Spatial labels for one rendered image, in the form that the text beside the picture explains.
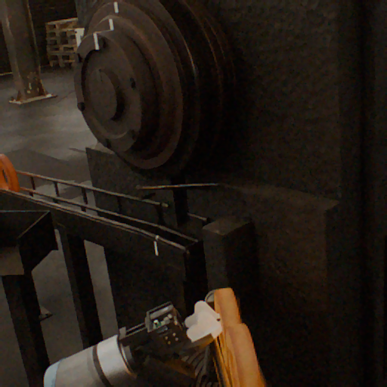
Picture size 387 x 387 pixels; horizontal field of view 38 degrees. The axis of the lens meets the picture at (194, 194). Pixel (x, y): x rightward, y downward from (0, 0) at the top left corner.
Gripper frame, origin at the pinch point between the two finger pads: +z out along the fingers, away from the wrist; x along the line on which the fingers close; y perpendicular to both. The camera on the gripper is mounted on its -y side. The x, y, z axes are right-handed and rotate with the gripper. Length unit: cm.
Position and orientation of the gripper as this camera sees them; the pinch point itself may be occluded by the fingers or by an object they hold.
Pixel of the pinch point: (227, 320)
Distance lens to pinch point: 112.9
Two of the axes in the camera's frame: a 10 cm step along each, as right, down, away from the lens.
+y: -4.1, -8.4, -3.5
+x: -1.1, -3.4, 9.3
